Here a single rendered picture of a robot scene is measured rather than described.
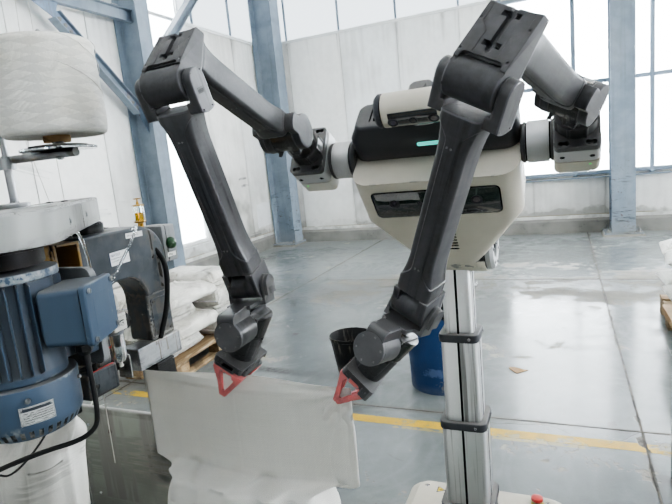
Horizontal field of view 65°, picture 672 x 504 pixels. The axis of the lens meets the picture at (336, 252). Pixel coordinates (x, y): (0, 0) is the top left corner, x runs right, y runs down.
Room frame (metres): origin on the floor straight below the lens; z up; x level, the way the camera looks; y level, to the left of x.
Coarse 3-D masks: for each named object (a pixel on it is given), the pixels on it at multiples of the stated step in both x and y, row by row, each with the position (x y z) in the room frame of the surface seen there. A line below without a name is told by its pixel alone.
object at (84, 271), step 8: (64, 272) 0.86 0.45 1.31; (72, 272) 0.85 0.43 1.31; (80, 272) 0.84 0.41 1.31; (88, 272) 0.84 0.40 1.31; (104, 344) 0.84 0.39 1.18; (72, 352) 0.82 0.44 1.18; (96, 352) 0.84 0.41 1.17; (104, 352) 0.84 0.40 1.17; (80, 360) 0.86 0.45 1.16; (96, 360) 0.84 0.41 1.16; (104, 360) 0.84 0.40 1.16
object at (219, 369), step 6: (216, 366) 0.99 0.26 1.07; (222, 366) 0.99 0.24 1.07; (228, 366) 0.99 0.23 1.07; (216, 372) 1.00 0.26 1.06; (222, 372) 1.01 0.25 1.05; (228, 372) 0.98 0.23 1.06; (222, 378) 1.01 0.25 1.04; (234, 378) 0.98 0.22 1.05; (240, 378) 0.98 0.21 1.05; (222, 384) 1.01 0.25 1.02; (234, 384) 0.99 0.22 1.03; (222, 390) 1.01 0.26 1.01; (228, 390) 1.00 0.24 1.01
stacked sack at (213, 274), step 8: (176, 272) 4.53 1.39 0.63; (184, 272) 4.52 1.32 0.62; (192, 272) 4.47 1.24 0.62; (200, 272) 4.44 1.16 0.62; (208, 272) 4.40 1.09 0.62; (216, 272) 4.42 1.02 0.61; (176, 280) 4.44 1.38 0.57; (184, 280) 4.40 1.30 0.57; (192, 280) 4.38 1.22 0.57; (208, 280) 4.32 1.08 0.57; (216, 280) 4.35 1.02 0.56
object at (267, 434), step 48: (192, 384) 1.06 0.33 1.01; (240, 384) 1.00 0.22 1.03; (288, 384) 0.99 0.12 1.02; (192, 432) 1.07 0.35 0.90; (240, 432) 1.01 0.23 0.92; (288, 432) 0.97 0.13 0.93; (336, 432) 0.94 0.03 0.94; (192, 480) 1.03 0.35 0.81; (240, 480) 0.99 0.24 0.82; (288, 480) 0.97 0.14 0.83; (336, 480) 0.94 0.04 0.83
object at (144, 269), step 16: (64, 240) 1.08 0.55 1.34; (96, 240) 1.10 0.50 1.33; (112, 240) 1.14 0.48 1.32; (128, 240) 1.18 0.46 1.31; (144, 240) 1.23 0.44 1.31; (96, 256) 1.10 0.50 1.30; (144, 256) 1.22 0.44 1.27; (96, 272) 1.09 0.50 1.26; (112, 272) 1.13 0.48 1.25; (128, 272) 1.17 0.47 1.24; (144, 272) 1.21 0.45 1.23; (160, 272) 1.26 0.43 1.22; (128, 288) 1.23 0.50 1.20; (144, 288) 1.21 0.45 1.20; (160, 288) 1.25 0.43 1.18; (128, 304) 1.24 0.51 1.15; (144, 304) 1.22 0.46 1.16; (160, 304) 1.25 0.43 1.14; (144, 320) 1.22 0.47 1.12; (160, 320) 1.24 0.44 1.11; (144, 336) 1.22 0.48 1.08
